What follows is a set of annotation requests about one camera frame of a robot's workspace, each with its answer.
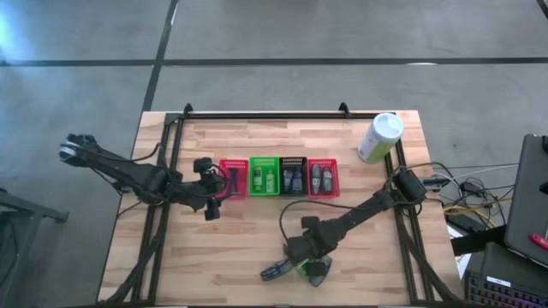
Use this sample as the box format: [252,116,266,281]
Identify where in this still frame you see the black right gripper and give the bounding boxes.
[285,228,339,277]

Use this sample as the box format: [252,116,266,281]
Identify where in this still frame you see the black metal stand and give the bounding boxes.
[0,187,69,308]

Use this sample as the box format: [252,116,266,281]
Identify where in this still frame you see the black aluminium table frame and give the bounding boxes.
[98,102,463,305]

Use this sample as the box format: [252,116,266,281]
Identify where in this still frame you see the red plastic basket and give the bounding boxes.
[217,158,251,200]
[307,158,342,198]

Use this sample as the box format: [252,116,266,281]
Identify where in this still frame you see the dark grey case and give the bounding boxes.
[479,242,548,286]

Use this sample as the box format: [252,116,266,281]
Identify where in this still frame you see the yellow cable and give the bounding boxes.
[443,205,487,219]

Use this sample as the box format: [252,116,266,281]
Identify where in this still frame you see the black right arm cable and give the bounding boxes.
[278,162,455,245]

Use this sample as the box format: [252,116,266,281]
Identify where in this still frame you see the black power brick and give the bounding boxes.
[447,212,487,234]

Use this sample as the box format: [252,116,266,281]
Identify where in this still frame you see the white wipes canister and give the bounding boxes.
[356,112,405,165]

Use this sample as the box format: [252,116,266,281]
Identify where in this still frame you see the black keyboard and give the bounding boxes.
[464,271,548,308]

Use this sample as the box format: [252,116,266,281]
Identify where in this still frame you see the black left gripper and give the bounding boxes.
[183,170,227,222]

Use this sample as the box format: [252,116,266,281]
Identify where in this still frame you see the black plastic basket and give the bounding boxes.
[278,156,309,197]

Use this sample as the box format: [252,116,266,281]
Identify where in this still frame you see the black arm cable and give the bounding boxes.
[87,143,230,206]
[278,162,455,245]

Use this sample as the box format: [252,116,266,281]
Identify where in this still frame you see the green plastic basket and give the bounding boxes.
[248,157,282,197]

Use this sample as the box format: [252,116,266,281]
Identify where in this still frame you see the grey laptop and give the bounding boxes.
[503,133,548,269]

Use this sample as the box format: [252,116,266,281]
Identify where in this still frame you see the black strap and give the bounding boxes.
[450,225,507,257]

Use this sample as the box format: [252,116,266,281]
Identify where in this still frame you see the red tool handle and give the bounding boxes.
[529,233,548,252]

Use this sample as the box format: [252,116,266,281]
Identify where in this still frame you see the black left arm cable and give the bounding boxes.
[87,143,230,206]

